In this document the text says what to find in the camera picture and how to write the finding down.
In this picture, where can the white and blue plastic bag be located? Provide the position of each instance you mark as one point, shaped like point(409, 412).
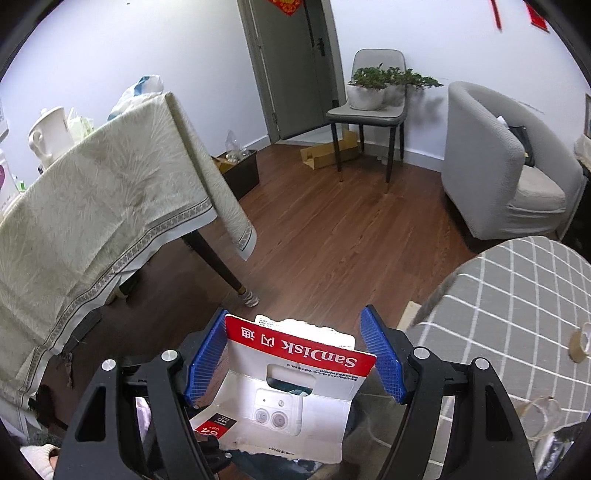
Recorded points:
point(138, 92)

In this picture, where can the grey door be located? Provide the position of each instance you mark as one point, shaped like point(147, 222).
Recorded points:
point(295, 69)

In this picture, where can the red and white card packaging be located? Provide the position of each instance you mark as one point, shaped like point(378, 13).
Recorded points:
point(249, 397)

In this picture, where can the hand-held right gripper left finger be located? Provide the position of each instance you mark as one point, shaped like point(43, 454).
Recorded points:
point(205, 360)

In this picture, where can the black bag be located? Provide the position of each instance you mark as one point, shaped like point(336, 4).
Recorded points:
point(521, 145)

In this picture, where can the red knot wall ornament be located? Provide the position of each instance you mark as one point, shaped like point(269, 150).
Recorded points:
point(496, 14)

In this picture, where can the picture frame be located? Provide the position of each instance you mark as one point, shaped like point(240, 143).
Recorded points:
point(588, 115)

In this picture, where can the clear tape roll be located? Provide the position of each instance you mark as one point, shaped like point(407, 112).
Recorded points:
point(526, 422)
point(581, 341)

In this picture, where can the red diamond door decoration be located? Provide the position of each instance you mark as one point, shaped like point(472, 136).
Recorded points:
point(284, 5)

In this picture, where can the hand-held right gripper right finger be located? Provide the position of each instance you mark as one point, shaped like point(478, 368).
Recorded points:
point(381, 355)

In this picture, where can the white kettle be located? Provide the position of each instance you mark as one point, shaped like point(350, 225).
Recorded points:
point(48, 136)

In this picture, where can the flat cardboard box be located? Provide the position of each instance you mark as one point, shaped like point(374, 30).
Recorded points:
point(323, 154)

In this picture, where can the table with beige cloth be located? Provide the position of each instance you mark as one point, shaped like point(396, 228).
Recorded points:
point(101, 207)

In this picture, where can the grey armchair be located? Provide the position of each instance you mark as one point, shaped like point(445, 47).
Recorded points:
point(485, 161)

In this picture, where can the black floor bin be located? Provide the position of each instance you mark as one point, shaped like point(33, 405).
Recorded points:
point(242, 175)

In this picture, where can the potted green plant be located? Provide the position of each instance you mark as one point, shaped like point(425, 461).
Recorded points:
point(374, 81)

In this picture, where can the grey dining chair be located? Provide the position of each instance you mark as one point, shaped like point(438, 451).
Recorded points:
point(369, 115)

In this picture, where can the teal trash bin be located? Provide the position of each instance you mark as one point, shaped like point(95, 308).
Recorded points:
point(277, 471)

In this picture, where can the dark table leg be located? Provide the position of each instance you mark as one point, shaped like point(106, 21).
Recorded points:
point(221, 263)

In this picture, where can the red hanging scroll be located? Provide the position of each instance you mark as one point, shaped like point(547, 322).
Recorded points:
point(540, 14)

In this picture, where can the round table with checked cloth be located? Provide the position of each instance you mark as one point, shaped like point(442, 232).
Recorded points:
point(508, 314)

